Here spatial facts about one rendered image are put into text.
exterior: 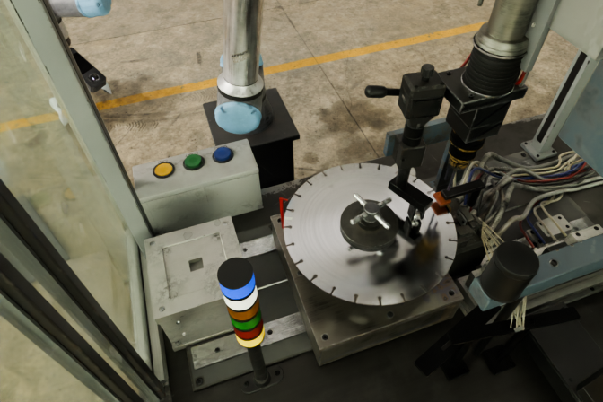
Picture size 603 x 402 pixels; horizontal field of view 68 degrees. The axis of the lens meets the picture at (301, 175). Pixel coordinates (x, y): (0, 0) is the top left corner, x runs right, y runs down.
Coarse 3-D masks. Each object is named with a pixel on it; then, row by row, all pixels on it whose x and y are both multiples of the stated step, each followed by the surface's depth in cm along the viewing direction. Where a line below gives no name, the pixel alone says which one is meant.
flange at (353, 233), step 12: (360, 204) 88; (348, 216) 86; (384, 216) 85; (396, 216) 86; (348, 228) 84; (360, 228) 84; (372, 228) 82; (384, 228) 84; (396, 228) 84; (348, 240) 83; (360, 240) 82; (372, 240) 82; (384, 240) 82
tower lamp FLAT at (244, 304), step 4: (256, 288) 59; (252, 292) 57; (256, 292) 59; (224, 296) 57; (248, 296) 57; (252, 296) 58; (256, 296) 59; (224, 300) 59; (228, 300) 57; (232, 300) 57; (240, 300) 56; (244, 300) 57; (248, 300) 57; (252, 300) 58; (256, 300) 60; (228, 304) 58; (232, 304) 58; (236, 304) 57; (240, 304) 57; (244, 304) 58; (248, 304) 58; (252, 304) 59; (232, 308) 58; (236, 308) 58; (240, 308) 58; (244, 308) 58; (248, 308) 59
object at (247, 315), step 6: (252, 306) 59; (258, 306) 62; (234, 312) 59; (240, 312) 59; (246, 312) 59; (252, 312) 60; (234, 318) 61; (240, 318) 60; (246, 318) 61; (252, 318) 61
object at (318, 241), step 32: (320, 192) 91; (352, 192) 91; (384, 192) 91; (288, 224) 86; (320, 224) 86; (416, 224) 85; (448, 224) 85; (320, 256) 81; (352, 256) 81; (384, 256) 81; (416, 256) 81; (448, 256) 81; (320, 288) 77; (352, 288) 77; (384, 288) 76; (416, 288) 76
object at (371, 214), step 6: (360, 198) 83; (390, 198) 83; (366, 204) 82; (372, 204) 82; (378, 204) 83; (384, 204) 83; (366, 210) 81; (372, 210) 81; (378, 210) 81; (360, 216) 81; (366, 216) 81; (372, 216) 81; (378, 216) 81; (354, 222) 80; (372, 222) 82; (384, 222) 80
